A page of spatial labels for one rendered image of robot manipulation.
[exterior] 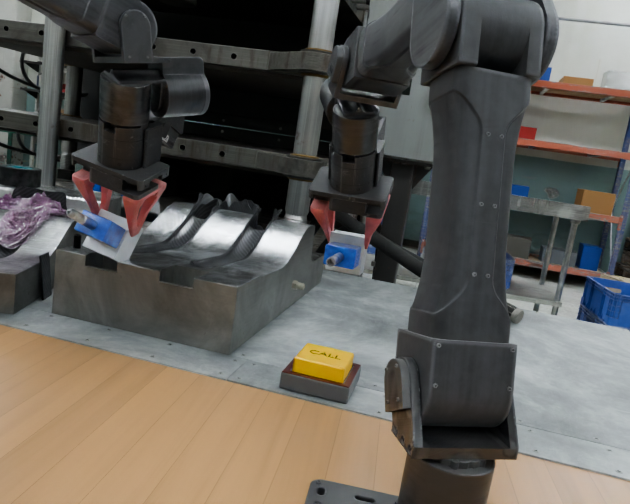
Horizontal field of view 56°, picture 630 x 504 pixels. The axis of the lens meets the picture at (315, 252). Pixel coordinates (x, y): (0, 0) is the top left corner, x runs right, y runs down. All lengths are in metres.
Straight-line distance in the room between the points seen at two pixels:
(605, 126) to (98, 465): 7.24
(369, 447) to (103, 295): 0.41
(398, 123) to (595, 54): 6.12
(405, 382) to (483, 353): 0.06
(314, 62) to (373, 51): 0.81
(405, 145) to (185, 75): 0.88
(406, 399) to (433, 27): 0.27
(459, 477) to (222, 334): 0.41
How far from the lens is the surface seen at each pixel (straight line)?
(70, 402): 0.64
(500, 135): 0.45
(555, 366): 1.00
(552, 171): 7.44
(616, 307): 4.29
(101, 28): 0.71
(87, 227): 0.77
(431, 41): 0.47
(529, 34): 0.48
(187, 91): 0.76
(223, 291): 0.75
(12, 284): 0.87
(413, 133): 1.56
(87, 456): 0.55
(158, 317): 0.80
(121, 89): 0.72
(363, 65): 0.67
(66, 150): 2.61
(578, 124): 7.49
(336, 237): 0.84
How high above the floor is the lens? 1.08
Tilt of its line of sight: 10 degrees down
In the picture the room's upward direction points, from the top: 9 degrees clockwise
